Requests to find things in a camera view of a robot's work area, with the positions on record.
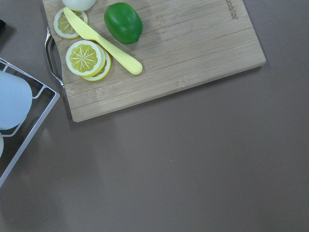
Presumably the lemon slice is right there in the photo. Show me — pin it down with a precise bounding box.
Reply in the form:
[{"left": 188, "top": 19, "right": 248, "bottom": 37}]
[
  {"left": 82, "top": 49, "right": 112, "bottom": 81},
  {"left": 66, "top": 40, "right": 106, "bottom": 77},
  {"left": 53, "top": 8, "right": 80, "bottom": 39}
]

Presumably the top lemon slice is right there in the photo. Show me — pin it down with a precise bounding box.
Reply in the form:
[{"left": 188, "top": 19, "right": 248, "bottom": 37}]
[{"left": 66, "top": 40, "right": 106, "bottom": 77}]

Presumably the bottom lemon slice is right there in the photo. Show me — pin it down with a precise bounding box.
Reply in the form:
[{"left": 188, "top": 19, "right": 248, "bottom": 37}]
[{"left": 82, "top": 49, "right": 112, "bottom": 81}]

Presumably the bamboo cutting board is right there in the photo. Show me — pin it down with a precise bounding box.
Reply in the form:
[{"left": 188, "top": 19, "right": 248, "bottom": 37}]
[{"left": 43, "top": 0, "right": 266, "bottom": 122}]

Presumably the green lime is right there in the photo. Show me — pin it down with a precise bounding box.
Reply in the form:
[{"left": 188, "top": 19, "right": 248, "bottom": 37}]
[{"left": 104, "top": 2, "right": 143, "bottom": 44}]

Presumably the light blue plate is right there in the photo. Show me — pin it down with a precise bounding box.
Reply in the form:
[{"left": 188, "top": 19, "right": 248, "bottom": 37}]
[{"left": 0, "top": 71, "right": 32, "bottom": 130}]

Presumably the metal cutting board handle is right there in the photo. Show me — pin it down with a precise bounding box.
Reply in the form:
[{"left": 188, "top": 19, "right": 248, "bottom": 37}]
[{"left": 44, "top": 26, "right": 65, "bottom": 88}]

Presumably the white plate in rack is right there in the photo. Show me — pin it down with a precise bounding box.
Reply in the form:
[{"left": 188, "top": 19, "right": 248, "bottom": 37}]
[{"left": 0, "top": 134, "right": 4, "bottom": 157}]

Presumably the white wire dish rack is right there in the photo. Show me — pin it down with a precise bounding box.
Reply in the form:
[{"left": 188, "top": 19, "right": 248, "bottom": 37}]
[{"left": 0, "top": 58, "right": 60, "bottom": 185}]

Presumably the upper lemon slice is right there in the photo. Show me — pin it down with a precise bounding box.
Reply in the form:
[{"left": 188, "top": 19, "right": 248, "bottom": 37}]
[{"left": 53, "top": 8, "right": 80, "bottom": 39}]

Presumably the yellow plastic knife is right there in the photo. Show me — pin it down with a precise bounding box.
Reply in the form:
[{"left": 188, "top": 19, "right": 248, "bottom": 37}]
[{"left": 63, "top": 7, "right": 143, "bottom": 75}]

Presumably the white onion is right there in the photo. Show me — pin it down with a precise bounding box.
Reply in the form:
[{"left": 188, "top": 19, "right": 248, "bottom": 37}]
[{"left": 62, "top": 0, "right": 96, "bottom": 12}]

